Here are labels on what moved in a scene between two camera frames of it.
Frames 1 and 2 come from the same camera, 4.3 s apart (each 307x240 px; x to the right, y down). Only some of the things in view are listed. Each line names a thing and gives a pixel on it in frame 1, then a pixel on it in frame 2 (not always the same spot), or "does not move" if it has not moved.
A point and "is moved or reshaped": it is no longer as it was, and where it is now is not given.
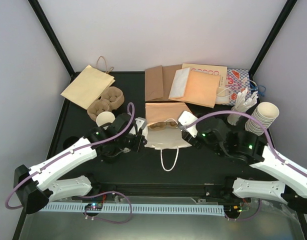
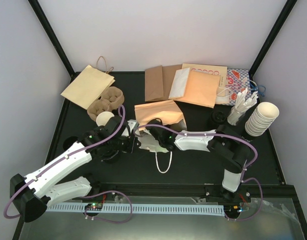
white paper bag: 178,86 does not move
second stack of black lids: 110,157 does not move
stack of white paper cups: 105,117 does not move
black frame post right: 283,15 does not move
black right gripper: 187,137 to 161,120
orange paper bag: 161,123 is moved or reshaped
